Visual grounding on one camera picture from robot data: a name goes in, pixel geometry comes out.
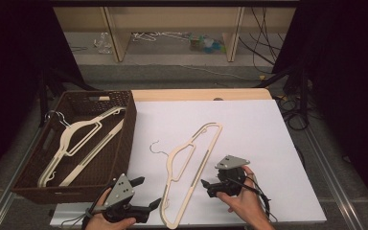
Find black floor cables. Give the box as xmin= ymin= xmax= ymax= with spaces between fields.
xmin=275 ymin=93 xmax=316 ymax=132

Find colourful plastic toys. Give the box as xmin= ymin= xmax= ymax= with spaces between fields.
xmin=189 ymin=34 xmax=227 ymax=55

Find black metal stand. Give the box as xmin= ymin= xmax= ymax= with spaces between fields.
xmin=37 ymin=66 xmax=98 ymax=128
xmin=254 ymin=54 xmax=311 ymax=125

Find brown woven basket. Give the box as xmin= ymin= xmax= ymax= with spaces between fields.
xmin=11 ymin=89 xmax=138 ymax=205

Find white board sheet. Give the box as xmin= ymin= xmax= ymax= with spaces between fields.
xmin=50 ymin=99 xmax=328 ymax=228

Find cream plastic clothes hanger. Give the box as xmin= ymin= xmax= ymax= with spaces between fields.
xmin=37 ymin=105 xmax=127 ymax=189
xmin=149 ymin=122 xmax=224 ymax=230

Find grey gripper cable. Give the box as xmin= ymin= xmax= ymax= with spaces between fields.
xmin=59 ymin=206 xmax=107 ymax=230

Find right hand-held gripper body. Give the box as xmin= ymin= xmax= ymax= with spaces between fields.
xmin=215 ymin=154 xmax=252 ymax=197

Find white floor cable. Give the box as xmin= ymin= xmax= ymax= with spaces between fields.
xmin=140 ymin=61 xmax=261 ymax=81

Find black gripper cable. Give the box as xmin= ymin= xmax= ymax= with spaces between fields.
xmin=225 ymin=173 xmax=280 ymax=223

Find person's right hand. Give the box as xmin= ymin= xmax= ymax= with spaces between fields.
xmin=216 ymin=165 xmax=268 ymax=230

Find white wire hangers bundle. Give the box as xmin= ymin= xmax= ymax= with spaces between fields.
xmin=132 ymin=31 xmax=190 ymax=43

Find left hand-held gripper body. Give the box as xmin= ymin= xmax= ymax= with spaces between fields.
xmin=101 ymin=173 xmax=151 ymax=224

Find person's left hand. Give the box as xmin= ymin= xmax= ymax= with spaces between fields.
xmin=84 ymin=188 xmax=137 ymax=230

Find light wooden shelf unit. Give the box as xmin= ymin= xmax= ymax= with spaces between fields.
xmin=53 ymin=6 xmax=296 ymax=63

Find clear plastic bag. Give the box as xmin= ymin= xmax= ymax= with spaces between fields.
xmin=92 ymin=32 xmax=114 ymax=55

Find black hanging cables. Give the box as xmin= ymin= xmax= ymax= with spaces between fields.
xmin=238 ymin=7 xmax=285 ymax=75

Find metal floor rail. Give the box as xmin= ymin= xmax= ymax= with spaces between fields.
xmin=300 ymin=118 xmax=367 ymax=230
xmin=0 ymin=127 xmax=43 ymax=230

